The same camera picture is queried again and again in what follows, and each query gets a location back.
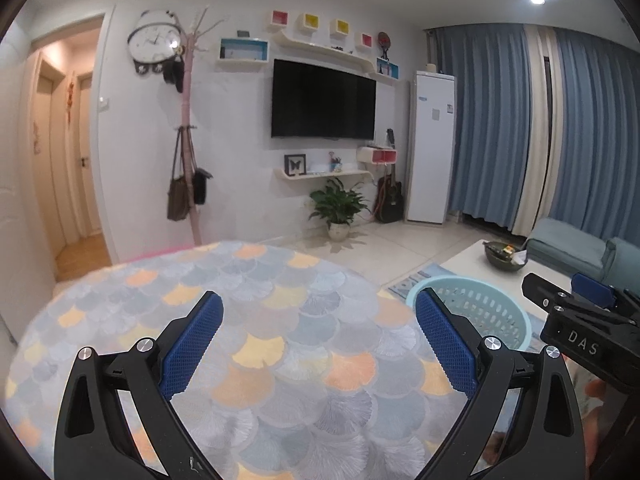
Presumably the dark bowl with items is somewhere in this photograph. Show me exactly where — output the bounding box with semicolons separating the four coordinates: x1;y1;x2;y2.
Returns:
483;240;531;271

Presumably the teal sofa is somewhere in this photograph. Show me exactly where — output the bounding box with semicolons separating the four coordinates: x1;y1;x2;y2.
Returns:
527;217;640;297

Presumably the blue and white box shelf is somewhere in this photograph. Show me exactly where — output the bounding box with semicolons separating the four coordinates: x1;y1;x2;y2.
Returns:
215;37;271;72

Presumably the wooden hallway door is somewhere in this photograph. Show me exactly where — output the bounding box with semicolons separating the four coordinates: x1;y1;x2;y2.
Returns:
76;72;104;237

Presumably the blue curtain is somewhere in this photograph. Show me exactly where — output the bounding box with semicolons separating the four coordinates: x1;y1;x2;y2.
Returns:
429;22;544;234
544;25;640;257

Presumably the white door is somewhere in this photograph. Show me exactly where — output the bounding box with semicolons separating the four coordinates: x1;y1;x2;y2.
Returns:
0;45;57;333

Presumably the dark acoustic guitar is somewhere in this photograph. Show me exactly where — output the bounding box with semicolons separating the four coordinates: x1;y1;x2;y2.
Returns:
375;127;405;224

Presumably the black shoulder bag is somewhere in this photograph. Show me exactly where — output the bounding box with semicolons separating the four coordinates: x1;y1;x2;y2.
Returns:
191;167;214;206

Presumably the pink coat rack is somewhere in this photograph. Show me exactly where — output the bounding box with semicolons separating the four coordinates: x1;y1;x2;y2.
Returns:
167;5;226;252

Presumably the light blue plastic basket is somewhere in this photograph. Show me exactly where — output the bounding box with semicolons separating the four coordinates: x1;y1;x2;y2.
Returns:
407;275;534;357

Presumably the red and white wall box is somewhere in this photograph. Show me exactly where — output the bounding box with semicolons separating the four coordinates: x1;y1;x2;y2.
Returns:
356;144;399;167

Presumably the curved white wall shelf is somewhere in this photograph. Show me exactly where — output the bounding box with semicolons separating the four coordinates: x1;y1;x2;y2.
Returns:
272;27;401;86

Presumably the brown handbag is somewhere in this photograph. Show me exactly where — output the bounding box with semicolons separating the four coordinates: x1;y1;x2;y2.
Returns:
166;127;194;222

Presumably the white standing air conditioner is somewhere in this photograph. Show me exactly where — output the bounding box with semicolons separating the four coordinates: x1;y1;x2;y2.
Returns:
405;70;457;226

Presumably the round wall clock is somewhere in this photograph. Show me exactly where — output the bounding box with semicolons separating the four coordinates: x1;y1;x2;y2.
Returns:
126;9;182;77

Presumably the black hanging hat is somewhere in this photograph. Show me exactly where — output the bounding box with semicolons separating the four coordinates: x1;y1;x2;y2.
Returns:
162;54;185;94

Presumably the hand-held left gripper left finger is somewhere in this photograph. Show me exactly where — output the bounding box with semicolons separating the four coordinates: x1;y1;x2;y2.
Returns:
52;290;226;480

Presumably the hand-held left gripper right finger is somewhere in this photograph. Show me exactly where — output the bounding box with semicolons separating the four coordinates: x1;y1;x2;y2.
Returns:
414;287;586;480

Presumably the blue cube wall box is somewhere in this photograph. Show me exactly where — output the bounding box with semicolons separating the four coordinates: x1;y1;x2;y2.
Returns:
375;56;401;81

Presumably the white coffee table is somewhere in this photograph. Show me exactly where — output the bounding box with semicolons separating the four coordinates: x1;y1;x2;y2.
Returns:
440;238;577;312

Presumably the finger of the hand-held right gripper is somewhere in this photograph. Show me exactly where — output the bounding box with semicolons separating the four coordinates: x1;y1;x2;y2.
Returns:
571;272;640;319
521;272;576;314

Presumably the white floating wall shelf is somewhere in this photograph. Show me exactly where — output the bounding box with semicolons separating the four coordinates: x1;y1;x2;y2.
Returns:
272;167;371;185

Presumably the black wall television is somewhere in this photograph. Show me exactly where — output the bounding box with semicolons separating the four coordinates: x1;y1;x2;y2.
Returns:
271;58;378;141

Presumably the green potted plant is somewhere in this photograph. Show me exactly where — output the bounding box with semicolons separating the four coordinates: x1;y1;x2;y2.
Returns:
308;177;366;241

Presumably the cream curtain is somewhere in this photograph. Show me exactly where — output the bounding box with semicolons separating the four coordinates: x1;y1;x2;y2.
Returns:
512;26;562;239

